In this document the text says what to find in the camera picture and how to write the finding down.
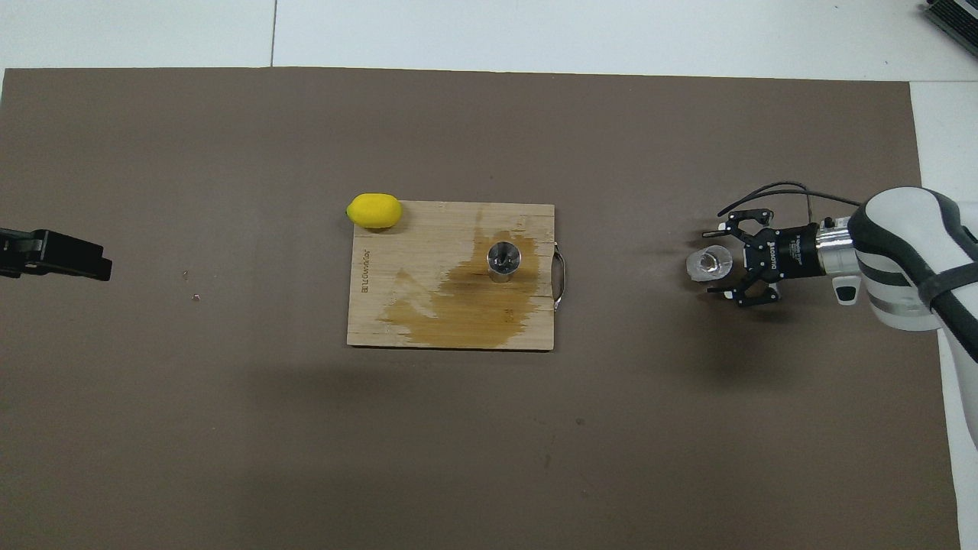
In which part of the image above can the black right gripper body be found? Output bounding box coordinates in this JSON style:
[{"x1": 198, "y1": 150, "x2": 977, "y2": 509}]
[{"x1": 745, "y1": 225, "x2": 824, "y2": 280}]

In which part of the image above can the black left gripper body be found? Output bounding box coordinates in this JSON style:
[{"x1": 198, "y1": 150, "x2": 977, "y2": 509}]
[{"x1": 0, "y1": 228, "x2": 48, "y2": 277}]

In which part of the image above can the clear glass cup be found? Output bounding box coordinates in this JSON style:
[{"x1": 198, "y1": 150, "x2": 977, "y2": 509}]
[{"x1": 685, "y1": 245, "x2": 734, "y2": 283}]

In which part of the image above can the steel double jigger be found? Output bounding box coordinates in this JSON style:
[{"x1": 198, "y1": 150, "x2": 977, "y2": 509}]
[{"x1": 487, "y1": 239, "x2": 524, "y2": 285}]

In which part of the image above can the brown paper table mat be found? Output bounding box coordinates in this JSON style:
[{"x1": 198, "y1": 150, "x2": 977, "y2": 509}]
[{"x1": 0, "y1": 67, "x2": 962, "y2": 550}]

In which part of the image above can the dark ribbed device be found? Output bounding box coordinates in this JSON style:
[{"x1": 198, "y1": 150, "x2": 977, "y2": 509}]
[{"x1": 925, "y1": 0, "x2": 978, "y2": 35}]

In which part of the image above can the yellow lemon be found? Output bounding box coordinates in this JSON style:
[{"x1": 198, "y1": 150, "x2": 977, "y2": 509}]
[{"x1": 346, "y1": 192, "x2": 403, "y2": 231}]

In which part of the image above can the wooden cutting board, metal handle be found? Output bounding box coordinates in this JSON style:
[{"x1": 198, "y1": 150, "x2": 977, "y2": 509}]
[{"x1": 346, "y1": 201, "x2": 566, "y2": 352}]

